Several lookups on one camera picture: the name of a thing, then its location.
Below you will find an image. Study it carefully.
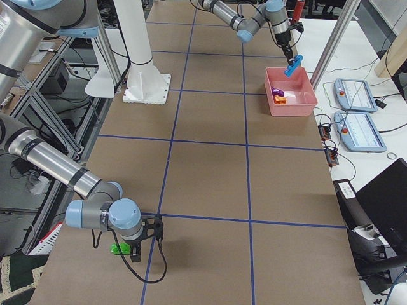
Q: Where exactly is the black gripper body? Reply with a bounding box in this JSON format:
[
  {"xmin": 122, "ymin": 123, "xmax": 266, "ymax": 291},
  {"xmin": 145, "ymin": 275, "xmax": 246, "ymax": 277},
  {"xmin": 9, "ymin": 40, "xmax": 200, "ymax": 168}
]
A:
[
  {"xmin": 275, "ymin": 30, "xmax": 292, "ymax": 49},
  {"xmin": 128, "ymin": 214, "xmax": 164, "ymax": 250}
]

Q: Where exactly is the green toy block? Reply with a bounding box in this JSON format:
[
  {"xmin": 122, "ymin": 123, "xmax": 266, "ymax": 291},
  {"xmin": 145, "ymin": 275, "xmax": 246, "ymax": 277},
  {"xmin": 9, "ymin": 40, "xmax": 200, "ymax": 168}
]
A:
[{"xmin": 110, "ymin": 242, "xmax": 131, "ymax": 255}]

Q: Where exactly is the long blue toy block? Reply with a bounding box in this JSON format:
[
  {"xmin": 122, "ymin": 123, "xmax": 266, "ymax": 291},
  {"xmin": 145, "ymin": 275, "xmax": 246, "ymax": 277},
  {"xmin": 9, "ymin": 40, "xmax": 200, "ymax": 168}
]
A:
[{"xmin": 284, "ymin": 55, "xmax": 303, "ymax": 78}]

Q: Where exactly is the purple toy block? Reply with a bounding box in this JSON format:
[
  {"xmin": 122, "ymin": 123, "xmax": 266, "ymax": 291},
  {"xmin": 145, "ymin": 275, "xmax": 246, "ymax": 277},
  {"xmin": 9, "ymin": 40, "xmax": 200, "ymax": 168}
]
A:
[{"xmin": 272, "ymin": 88, "xmax": 284, "ymax": 97}]

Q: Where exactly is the orange toy block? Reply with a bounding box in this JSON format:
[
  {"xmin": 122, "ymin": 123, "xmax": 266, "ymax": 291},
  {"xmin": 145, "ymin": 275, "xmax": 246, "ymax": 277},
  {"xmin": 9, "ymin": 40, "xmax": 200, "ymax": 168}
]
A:
[{"xmin": 273, "ymin": 95, "xmax": 287, "ymax": 105}]

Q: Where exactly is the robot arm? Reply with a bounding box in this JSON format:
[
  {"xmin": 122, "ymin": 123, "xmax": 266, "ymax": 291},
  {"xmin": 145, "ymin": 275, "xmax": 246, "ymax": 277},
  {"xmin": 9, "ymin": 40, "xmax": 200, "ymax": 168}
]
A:
[
  {"xmin": 149, "ymin": 1, "xmax": 266, "ymax": 264},
  {"xmin": 1, "ymin": 1, "xmax": 171, "ymax": 248}
]

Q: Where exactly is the pink plastic box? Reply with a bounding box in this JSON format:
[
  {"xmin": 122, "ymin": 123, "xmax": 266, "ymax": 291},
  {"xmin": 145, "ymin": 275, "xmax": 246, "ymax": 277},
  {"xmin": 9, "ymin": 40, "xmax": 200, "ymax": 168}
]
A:
[{"xmin": 264, "ymin": 67, "xmax": 317, "ymax": 116}]

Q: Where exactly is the red cylinder bottle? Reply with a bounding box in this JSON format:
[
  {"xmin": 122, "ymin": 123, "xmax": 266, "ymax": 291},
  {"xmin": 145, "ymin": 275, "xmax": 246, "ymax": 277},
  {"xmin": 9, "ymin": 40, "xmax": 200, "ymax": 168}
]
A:
[{"xmin": 291, "ymin": 0, "xmax": 305, "ymax": 24}]

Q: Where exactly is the grey teach pendant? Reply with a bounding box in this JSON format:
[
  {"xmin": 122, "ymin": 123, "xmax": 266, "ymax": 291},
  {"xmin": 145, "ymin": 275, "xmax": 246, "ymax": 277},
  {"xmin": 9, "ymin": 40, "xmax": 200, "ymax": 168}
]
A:
[
  {"xmin": 333, "ymin": 111, "xmax": 387, "ymax": 153},
  {"xmin": 334, "ymin": 78, "xmax": 378, "ymax": 113}
]

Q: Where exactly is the grey usb hub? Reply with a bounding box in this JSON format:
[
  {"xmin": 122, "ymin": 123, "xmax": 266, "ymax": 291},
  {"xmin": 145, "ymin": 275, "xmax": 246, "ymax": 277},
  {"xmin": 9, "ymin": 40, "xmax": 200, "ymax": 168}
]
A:
[
  {"xmin": 324, "ymin": 147, "xmax": 339, "ymax": 168},
  {"xmin": 318, "ymin": 124, "xmax": 331, "ymax": 141}
]

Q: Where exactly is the white paper roll sheet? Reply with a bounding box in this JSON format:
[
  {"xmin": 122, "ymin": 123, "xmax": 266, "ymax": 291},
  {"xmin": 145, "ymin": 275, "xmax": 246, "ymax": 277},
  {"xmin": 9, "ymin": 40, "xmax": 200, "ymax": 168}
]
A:
[{"xmin": 85, "ymin": 48, "xmax": 115, "ymax": 98}]

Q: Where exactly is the black laptop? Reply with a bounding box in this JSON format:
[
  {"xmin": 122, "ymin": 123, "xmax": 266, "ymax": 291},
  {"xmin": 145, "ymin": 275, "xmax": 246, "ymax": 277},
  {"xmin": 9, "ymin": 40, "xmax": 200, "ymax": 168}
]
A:
[{"xmin": 356, "ymin": 158, "xmax": 406, "ymax": 254}]

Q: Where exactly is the aluminium frame post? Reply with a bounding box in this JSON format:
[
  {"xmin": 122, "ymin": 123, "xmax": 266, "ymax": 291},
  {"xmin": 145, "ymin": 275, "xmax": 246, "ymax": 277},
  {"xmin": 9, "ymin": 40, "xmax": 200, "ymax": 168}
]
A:
[{"xmin": 310, "ymin": 0, "xmax": 361, "ymax": 89}]

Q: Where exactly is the black pendant cable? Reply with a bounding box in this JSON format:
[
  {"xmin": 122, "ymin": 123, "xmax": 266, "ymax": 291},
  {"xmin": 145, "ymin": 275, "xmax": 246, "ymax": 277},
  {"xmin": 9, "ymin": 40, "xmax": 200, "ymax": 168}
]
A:
[{"xmin": 313, "ymin": 57, "xmax": 407, "ymax": 134}]

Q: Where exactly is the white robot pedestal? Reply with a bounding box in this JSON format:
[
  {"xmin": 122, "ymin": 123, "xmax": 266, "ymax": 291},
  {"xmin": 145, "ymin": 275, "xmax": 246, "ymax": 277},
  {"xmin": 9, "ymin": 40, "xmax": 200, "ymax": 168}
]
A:
[{"xmin": 114, "ymin": 0, "xmax": 171, "ymax": 105}]

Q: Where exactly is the black camera stand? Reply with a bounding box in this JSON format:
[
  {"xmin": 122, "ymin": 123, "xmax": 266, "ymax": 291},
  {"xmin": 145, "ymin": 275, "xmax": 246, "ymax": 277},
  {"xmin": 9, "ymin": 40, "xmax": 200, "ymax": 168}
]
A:
[{"xmin": 333, "ymin": 179, "xmax": 406, "ymax": 294}]

